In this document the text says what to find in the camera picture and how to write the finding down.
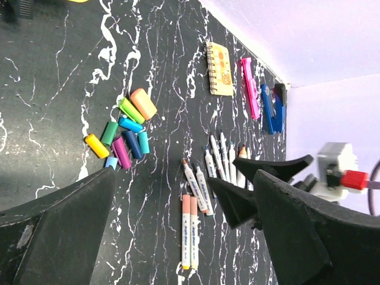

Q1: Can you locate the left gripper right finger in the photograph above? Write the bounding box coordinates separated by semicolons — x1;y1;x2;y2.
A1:
254;170;379;284

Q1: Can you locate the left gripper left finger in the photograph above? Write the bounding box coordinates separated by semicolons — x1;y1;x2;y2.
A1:
1;167;115;284

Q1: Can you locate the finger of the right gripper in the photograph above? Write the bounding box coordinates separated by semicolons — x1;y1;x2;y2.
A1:
233;154;314;182
207;178;262;230

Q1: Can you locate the orange highlighter marker body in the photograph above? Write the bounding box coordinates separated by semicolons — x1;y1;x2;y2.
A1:
236;144;249;189

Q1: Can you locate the peach cap white marker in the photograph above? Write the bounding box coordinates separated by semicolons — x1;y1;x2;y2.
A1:
190;196;199;270

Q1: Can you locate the orange highlighter cap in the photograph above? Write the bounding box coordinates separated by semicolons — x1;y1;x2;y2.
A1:
130;88;157;120

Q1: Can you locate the yellow cap white marker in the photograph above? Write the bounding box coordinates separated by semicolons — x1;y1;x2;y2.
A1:
182;159;207;213

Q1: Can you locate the pink cap white marker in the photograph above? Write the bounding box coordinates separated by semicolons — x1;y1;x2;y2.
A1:
182;194;191;270

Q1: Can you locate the blue stapler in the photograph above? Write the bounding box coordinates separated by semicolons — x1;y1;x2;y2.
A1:
261;83;287;135

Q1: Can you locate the pink utility knife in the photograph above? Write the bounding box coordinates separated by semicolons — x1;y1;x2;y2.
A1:
241;57;261;121

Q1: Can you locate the orange spiral notebook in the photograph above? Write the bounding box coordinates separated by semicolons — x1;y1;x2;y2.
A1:
205;42;234;96

